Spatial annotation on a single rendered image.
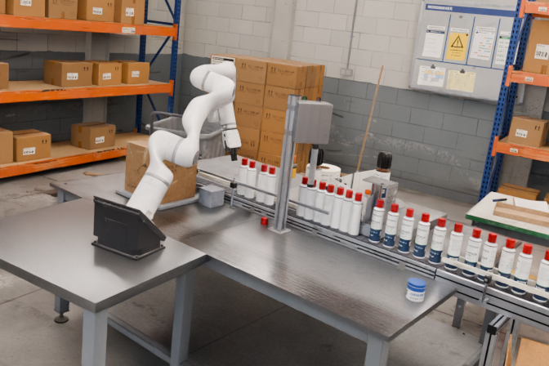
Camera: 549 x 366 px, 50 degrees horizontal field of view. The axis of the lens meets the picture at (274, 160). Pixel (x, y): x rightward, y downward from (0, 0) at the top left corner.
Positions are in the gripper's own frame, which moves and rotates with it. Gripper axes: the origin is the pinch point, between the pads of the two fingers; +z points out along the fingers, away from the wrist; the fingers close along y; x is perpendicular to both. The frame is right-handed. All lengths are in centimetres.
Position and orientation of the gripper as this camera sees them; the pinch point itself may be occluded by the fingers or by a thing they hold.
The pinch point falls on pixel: (234, 157)
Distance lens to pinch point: 324.9
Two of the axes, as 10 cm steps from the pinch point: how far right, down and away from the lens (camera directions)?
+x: -7.6, 1.3, 6.4
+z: 1.7, 9.9, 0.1
